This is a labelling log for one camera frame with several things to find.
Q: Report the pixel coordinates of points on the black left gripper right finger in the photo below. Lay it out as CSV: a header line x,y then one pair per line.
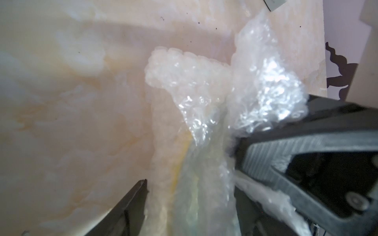
x,y
254,221

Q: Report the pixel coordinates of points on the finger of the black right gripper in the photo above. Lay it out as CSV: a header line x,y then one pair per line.
x,y
325,116
333,181

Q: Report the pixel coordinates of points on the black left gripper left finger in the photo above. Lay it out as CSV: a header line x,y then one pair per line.
x,y
127,217

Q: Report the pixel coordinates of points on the yellow dotted ceramic bowl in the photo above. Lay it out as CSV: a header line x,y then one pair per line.
x,y
185,200

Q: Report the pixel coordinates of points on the grey tape dispenser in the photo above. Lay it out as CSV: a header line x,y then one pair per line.
x,y
274,4

